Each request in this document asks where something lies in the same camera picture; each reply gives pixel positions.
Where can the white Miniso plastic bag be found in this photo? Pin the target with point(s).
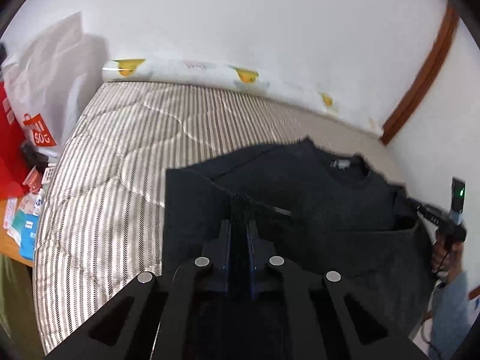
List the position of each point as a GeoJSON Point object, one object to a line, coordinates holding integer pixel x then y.
{"type": "Point", "coordinates": [52, 79]}

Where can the black sweatshirt with white letters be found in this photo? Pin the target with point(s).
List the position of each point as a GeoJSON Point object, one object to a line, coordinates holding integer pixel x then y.
{"type": "Point", "coordinates": [321, 210]}

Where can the blue sleeve right forearm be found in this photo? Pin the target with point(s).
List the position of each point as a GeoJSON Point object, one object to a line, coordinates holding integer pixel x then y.
{"type": "Point", "coordinates": [450, 323]}

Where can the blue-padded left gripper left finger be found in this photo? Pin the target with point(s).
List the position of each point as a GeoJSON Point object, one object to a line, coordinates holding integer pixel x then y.
{"type": "Point", "coordinates": [147, 318]}

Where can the striped beige mattress quilt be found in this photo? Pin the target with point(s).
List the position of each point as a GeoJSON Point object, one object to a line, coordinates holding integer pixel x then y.
{"type": "Point", "coordinates": [103, 215]}

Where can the green bed sheet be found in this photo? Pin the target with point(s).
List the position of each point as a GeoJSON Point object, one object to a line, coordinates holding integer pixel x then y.
{"type": "Point", "coordinates": [17, 310]}

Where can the wooden bedside table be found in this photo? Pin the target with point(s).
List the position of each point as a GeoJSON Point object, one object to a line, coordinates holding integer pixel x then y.
{"type": "Point", "coordinates": [8, 246]}

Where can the red paper shopping bag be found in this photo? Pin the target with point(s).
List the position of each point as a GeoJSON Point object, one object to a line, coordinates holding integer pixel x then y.
{"type": "Point", "coordinates": [13, 167]}

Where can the brown wooden door frame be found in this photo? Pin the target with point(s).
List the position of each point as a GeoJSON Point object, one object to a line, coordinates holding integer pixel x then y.
{"type": "Point", "coordinates": [425, 77]}

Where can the papers and packets on table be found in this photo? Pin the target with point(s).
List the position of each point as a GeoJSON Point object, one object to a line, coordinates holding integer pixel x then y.
{"type": "Point", "coordinates": [23, 213]}

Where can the rolled white mat yellow ducks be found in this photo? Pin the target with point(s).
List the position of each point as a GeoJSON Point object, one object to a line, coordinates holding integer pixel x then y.
{"type": "Point", "coordinates": [241, 80]}

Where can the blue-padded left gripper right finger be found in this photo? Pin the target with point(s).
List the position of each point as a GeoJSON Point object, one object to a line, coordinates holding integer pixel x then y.
{"type": "Point", "coordinates": [323, 316]}

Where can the person's right hand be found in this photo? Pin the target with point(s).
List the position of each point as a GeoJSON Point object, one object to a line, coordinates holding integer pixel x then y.
{"type": "Point", "coordinates": [448, 262]}

